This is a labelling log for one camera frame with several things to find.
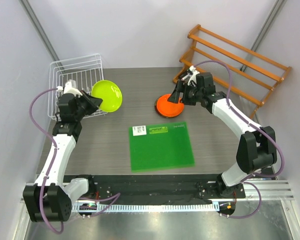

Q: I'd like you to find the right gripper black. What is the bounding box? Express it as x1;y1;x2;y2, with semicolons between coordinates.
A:
167;80;203;106

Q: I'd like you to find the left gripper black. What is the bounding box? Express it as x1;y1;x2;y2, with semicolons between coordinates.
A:
74;90;103;121

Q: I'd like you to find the orange plate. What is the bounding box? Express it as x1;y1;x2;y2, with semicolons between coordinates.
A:
157;93;185;117

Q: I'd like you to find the yellow patterned plate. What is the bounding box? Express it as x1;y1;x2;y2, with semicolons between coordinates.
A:
154;98;183;119

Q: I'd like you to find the lime green plate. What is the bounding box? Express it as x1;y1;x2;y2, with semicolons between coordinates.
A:
91;80;123;113

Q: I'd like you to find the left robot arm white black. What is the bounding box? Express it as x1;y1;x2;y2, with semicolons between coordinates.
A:
23;90;103;222

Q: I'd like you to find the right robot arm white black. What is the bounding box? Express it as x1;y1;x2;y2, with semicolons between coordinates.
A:
168;70;277;198

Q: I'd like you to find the orange wooden shelf rack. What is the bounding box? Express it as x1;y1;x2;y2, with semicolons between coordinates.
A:
173;24;292;119

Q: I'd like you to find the green capped marker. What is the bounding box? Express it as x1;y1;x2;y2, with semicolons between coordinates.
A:
177;71;191;81

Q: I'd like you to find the green cutting mat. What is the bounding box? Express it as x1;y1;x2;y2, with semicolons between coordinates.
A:
128;122;195;173

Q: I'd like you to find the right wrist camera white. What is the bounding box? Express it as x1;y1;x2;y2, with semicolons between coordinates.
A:
182;65;200;87

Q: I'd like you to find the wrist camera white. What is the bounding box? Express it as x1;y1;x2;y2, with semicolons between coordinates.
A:
56;79;83;97
182;65;200;87

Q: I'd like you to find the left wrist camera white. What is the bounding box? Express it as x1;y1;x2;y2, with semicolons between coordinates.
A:
56;79;83;97

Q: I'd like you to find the white wire dish rack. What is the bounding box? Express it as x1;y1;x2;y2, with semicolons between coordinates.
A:
47;53;107;121

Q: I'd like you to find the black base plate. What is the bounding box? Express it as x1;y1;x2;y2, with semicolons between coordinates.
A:
81;174;246;206

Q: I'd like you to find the perforated cable duct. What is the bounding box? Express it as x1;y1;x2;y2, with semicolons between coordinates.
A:
71;202;220;213

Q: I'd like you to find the aluminium rail frame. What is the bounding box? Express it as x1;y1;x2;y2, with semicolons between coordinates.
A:
20;180;295;203

